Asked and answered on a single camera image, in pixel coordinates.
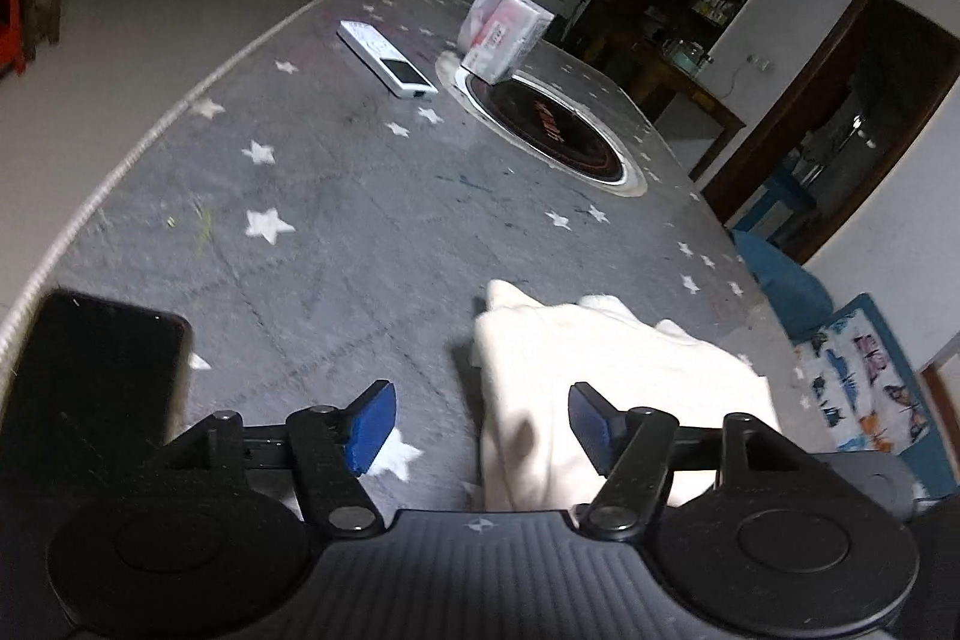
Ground teal lidded jar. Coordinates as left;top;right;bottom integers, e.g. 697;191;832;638
663;40;711;76

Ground red plastic stool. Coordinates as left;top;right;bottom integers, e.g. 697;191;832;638
0;0;28;79

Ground blue low cabinet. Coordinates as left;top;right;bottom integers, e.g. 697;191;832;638
748;160;820;238

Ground black smartphone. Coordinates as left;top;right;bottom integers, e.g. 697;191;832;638
0;288;195;485

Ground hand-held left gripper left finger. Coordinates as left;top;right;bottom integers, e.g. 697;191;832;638
160;380;398;534

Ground round black induction cooker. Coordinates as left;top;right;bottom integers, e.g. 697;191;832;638
435;50;648;201

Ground grey star-print table cover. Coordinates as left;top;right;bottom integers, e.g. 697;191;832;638
0;0;815;536

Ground cream white garment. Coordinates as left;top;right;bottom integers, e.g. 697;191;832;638
469;278;782;510

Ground white tissue pack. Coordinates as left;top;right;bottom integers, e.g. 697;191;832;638
457;0;557;85

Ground blue sofa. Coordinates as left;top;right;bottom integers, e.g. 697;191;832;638
730;227;940;500

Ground brown wooden side table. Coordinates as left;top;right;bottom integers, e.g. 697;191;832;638
591;36;748;181

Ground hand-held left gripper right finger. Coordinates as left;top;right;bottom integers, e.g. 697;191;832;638
568;382;812;535

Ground white remote control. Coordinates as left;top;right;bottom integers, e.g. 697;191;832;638
335;19;439;100

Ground dark wooden door frame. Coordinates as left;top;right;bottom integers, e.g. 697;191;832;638
700;0;960;267

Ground butterfly print cushion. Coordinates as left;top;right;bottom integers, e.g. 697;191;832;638
793;313;932;455

